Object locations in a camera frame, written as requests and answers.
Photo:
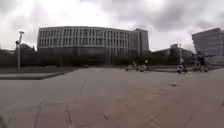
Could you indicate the grey slatted building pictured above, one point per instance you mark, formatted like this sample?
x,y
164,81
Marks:
x,y
210,43

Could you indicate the person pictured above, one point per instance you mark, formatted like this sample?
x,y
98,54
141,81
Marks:
x,y
145,66
181,67

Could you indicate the grey paved plaza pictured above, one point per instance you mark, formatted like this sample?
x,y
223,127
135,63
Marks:
x,y
116,98

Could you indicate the grass strip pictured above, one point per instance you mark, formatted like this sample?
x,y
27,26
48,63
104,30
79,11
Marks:
x,y
30,70

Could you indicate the large curved pale building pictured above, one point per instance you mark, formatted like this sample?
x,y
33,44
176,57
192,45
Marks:
x,y
90,40

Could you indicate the row of dark trees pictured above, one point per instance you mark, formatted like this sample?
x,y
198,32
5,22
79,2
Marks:
x,y
8,58

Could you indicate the low dark building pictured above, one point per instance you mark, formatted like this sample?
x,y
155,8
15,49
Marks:
x,y
171,53

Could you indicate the group of people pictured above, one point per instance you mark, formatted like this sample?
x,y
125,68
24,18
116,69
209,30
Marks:
x,y
200,63

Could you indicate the lamp pole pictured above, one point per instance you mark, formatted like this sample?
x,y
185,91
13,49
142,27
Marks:
x,y
19,51

